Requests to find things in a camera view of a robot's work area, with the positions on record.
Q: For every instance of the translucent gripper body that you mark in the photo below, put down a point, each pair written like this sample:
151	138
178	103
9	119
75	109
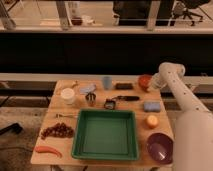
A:
155	82

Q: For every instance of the red bowl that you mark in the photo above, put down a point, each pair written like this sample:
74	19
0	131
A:
143	81

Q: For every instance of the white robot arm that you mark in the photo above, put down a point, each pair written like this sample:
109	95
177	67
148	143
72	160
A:
193	143

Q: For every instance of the green plastic tray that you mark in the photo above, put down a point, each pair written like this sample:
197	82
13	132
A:
105	135

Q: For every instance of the blue sponge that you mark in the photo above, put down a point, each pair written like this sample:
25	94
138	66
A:
151	107

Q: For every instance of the dark brown rectangular block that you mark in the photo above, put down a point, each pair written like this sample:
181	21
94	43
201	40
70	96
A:
123	86

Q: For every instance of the orange fruit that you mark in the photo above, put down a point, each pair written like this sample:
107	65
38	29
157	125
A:
152	121

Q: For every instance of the light blue cup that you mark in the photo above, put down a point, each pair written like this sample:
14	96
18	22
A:
107	82

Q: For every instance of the small black square dish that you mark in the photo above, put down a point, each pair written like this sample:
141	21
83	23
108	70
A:
110	104

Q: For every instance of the purple bowl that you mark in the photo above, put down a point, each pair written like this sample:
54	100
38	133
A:
160	148

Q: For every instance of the small metal cup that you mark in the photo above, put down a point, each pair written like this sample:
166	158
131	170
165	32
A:
91	99

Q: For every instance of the black office chair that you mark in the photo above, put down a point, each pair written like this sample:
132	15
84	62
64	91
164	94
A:
183	9

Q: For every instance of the small beige spoon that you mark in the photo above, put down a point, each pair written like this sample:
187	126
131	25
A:
70	85

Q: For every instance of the white lidded jar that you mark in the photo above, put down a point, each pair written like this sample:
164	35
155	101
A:
68	95

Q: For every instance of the dark red background container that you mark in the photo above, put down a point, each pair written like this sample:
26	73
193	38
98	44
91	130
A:
77	21

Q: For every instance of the metal fork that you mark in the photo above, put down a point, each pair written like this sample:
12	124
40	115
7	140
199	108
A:
65	116

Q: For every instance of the bunch of red grapes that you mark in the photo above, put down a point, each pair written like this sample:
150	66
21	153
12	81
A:
60	130

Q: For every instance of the orange carrot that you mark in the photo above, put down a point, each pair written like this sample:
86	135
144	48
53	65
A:
47	149

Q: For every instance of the black object on floor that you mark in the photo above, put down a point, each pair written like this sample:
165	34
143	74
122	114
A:
16	128

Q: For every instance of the black handled peeler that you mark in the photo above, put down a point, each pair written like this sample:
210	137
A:
127	98

